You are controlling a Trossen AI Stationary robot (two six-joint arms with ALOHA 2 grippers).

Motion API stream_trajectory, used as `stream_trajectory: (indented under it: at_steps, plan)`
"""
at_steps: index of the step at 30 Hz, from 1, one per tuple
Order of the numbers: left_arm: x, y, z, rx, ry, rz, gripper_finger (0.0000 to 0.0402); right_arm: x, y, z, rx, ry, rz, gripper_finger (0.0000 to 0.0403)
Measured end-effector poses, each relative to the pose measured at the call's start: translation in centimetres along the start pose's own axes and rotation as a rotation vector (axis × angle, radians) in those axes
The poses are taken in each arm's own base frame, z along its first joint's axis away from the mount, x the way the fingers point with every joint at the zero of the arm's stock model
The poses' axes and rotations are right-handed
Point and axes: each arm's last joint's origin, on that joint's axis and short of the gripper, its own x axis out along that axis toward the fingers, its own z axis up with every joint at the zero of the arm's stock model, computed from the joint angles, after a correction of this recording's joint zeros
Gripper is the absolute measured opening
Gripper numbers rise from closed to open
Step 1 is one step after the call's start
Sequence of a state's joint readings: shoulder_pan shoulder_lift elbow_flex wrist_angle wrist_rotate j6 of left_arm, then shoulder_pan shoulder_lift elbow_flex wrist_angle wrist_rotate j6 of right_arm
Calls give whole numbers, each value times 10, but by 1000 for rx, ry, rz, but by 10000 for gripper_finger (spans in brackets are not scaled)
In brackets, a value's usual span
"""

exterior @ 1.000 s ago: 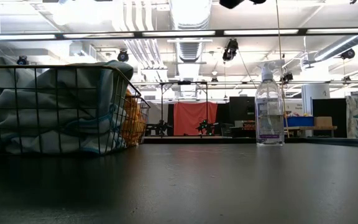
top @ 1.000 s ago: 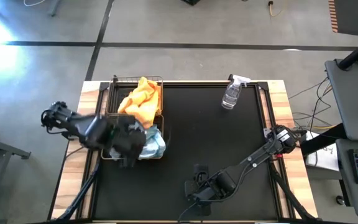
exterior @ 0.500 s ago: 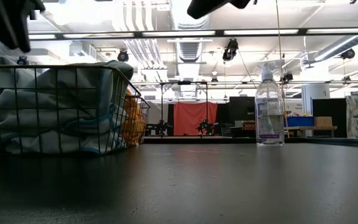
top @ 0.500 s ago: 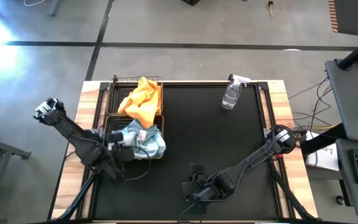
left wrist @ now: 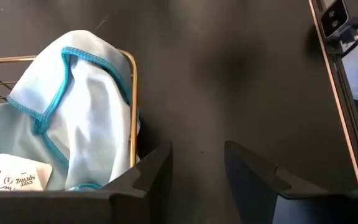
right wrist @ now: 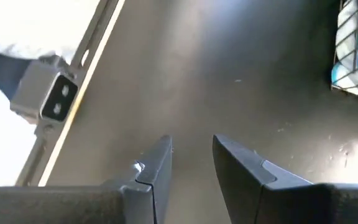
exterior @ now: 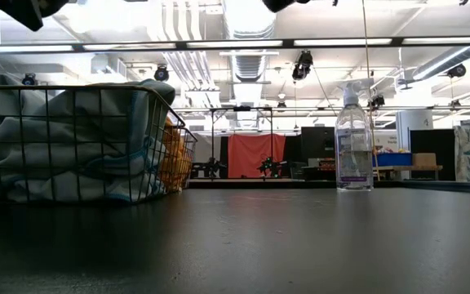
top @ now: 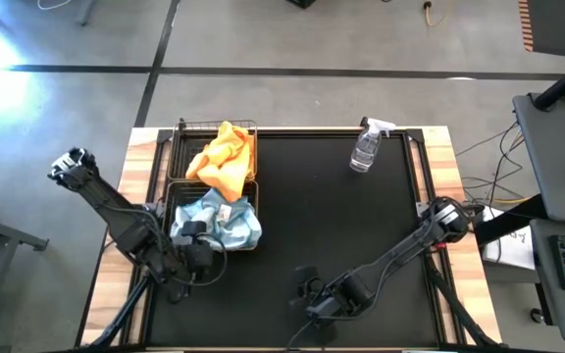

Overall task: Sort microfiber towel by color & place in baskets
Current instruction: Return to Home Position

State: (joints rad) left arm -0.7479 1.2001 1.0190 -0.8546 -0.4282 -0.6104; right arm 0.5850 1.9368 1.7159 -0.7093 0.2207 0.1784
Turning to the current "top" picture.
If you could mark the black orange-striped floor mat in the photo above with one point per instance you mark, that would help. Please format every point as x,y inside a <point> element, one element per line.
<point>557,24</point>

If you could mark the black monitor pole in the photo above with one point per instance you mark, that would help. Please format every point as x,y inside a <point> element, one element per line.
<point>562,85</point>

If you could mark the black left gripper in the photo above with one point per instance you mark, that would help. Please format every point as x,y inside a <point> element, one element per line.
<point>196,257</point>

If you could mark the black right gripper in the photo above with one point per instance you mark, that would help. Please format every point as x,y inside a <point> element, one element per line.
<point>336,299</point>

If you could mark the grey metal furniture leg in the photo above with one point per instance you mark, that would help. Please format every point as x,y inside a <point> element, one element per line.
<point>86,15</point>

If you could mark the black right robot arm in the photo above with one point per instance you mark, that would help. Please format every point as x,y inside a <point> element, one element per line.
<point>400,255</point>

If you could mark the black desk leg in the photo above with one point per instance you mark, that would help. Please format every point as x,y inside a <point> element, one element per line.
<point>508,220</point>

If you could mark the black aluminium table frame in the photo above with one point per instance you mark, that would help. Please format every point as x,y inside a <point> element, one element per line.
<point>454,306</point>

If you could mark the white paper sheet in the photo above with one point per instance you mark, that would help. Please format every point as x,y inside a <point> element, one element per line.
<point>513,250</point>

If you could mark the grey desk top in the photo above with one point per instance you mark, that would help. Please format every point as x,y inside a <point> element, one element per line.
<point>552,162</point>

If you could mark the black table mat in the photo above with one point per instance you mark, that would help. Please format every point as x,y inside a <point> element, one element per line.
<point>312,220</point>

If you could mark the clear plastic spray bottle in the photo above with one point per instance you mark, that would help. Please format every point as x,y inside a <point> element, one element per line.
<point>365,152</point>

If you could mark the black caster wheel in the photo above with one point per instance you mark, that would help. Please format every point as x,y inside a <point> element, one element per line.
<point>537,316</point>

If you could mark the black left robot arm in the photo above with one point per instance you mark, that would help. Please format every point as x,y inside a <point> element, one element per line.
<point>106,201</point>

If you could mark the yellow-orange microfiber towel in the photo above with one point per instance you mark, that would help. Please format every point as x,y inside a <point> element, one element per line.
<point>223,181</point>

